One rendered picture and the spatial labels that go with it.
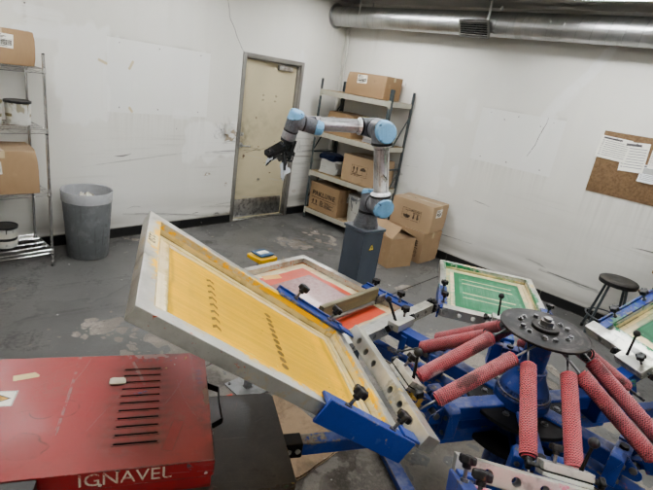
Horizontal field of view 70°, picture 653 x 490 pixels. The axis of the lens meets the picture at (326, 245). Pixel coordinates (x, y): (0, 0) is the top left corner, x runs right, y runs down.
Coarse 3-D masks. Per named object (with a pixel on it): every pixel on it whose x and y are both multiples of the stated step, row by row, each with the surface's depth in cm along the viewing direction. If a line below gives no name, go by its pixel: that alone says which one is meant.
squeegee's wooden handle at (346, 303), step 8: (376, 288) 234; (352, 296) 221; (360, 296) 224; (368, 296) 230; (376, 296) 236; (328, 304) 209; (336, 304) 212; (344, 304) 217; (352, 304) 222; (360, 304) 227; (328, 312) 210
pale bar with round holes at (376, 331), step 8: (416, 304) 228; (424, 304) 229; (432, 304) 231; (400, 312) 217; (408, 312) 218; (416, 312) 220; (424, 312) 226; (384, 320) 207; (416, 320) 222; (368, 328) 199; (376, 328) 200; (384, 328) 201; (344, 336) 189; (376, 336) 199; (352, 344) 186
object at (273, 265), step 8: (304, 256) 280; (264, 264) 258; (272, 264) 260; (280, 264) 264; (288, 264) 269; (312, 264) 273; (320, 264) 270; (256, 272) 252; (328, 272) 265; (336, 272) 263; (336, 280) 261; (344, 280) 257; (352, 280) 256; (352, 288) 254; (360, 288) 251; (384, 304) 241; (376, 320) 217
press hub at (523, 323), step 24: (504, 312) 170; (528, 312) 173; (528, 336) 154; (552, 336) 157; (576, 336) 160; (504, 384) 168; (504, 408) 166; (552, 408) 170; (480, 432) 168; (504, 432) 168; (552, 432) 158; (504, 456) 159
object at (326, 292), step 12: (288, 276) 257; (300, 276) 260; (312, 276) 262; (312, 288) 248; (324, 288) 250; (336, 288) 252; (324, 300) 236; (360, 312) 230; (372, 312) 232; (384, 312) 234
